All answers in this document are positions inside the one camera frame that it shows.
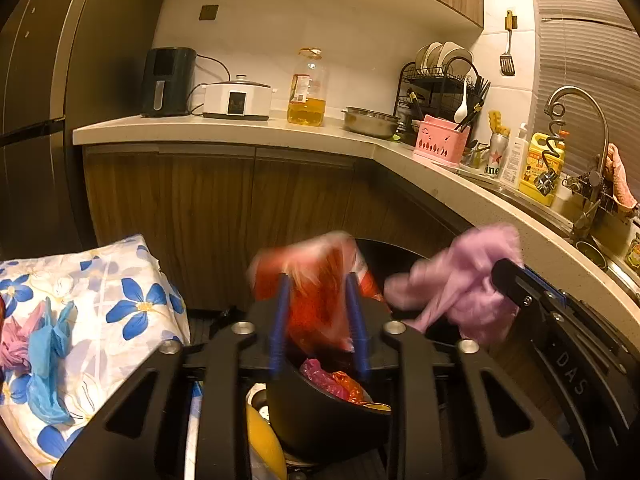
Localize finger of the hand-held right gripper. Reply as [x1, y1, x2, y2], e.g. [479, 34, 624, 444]
[491, 258, 569, 322]

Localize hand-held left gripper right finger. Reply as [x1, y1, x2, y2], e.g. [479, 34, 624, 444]
[345, 271, 587, 480]

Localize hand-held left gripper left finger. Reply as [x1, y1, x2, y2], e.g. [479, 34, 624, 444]
[52, 272, 293, 480]

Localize red and white snack bag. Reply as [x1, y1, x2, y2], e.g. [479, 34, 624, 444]
[249, 231, 387, 354]

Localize pink plastic bag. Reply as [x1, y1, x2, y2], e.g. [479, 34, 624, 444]
[299, 358, 352, 397]

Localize orange plastic bag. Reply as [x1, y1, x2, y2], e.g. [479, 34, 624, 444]
[330, 370, 374, 405]

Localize black trash bin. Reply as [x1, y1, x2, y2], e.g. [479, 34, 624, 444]
[254, 237, 483, 457]

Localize blue plastic glove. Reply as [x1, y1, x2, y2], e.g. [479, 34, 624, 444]
[27, 297, 77, 424]

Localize yellow round object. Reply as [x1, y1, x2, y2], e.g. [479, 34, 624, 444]
[246, 402, 289, 480]

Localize yellow detergent bottle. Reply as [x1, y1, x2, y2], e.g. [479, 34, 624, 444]
[518, 132, 566, 207]

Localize white pump bottle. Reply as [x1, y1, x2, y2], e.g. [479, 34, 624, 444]
[499, 122, 530, 189]

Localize silver drink can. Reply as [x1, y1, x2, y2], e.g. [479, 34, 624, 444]
[483, 132, 510, 179]

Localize pink dish cloth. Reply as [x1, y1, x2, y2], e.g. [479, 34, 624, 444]
[602, 143, 639, 214]

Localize wooden base cabinets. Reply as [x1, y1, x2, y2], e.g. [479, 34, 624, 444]
[82, 143, 483, 312]

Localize pink utensil basket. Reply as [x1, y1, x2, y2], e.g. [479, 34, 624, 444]
[412, 113, 472, 165]

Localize yellow scrubber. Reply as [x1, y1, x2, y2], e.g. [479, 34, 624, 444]
[488, 109, 511, 136]

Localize blue floral tablecloth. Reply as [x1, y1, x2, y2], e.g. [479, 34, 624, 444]
[0, 233, 191, 479]

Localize white plastic spoon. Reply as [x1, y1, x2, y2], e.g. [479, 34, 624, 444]
[453, 77, 471, 124]

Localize steel kitchen faucet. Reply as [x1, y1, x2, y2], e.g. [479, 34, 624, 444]
[543, 85, 614, 242]

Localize beige kitchen counter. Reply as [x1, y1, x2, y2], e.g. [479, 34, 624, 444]
[72, 112, 640, 343]

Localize steel basin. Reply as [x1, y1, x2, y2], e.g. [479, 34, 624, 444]
[341, 106, 403, 141]

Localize black dish rack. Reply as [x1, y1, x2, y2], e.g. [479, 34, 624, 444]
[394, 41, 494, 134]

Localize hanging slotted spatula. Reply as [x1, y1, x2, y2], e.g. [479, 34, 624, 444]
[498, 9, 517, 77]

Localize cooking oil bottle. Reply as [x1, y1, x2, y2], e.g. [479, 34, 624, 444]
[286, 48, 330, 128]

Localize white slow cooker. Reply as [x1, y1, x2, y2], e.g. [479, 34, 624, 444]
[202, 74, 274, 121]

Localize window blinds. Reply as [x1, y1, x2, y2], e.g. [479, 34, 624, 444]
[529, 0, 640, 223]

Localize black air fryer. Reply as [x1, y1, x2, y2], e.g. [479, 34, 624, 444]
[140, 47, 197, 119]

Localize dark grey refrigerator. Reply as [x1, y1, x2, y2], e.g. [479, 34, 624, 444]
[0, 0, 169, 262]

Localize black coiled sprayer hose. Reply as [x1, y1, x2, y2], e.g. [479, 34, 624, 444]
[534, 104, 572, 197]

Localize black power cable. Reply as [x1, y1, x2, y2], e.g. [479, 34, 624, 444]
[187, 53, 232, 114]

